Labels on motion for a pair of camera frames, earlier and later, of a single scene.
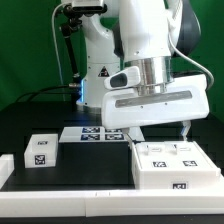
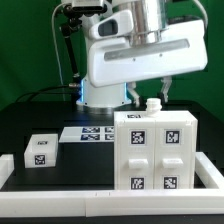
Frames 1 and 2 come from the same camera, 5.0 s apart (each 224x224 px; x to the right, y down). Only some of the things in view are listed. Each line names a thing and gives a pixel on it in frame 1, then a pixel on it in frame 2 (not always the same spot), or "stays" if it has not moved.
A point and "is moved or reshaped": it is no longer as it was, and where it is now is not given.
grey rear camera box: [89, 6] stays
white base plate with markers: [100, 134] stays
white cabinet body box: [172, 165] is moved or reshaped
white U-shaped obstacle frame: [105, 202] stays
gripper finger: [185, 128] → [166, 83]
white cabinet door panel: [187, 155] → [174, 154]
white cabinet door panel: [156, 155] → [135, 155]
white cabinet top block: [41, 151] stays
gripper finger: [128, 137] → [131, 85]
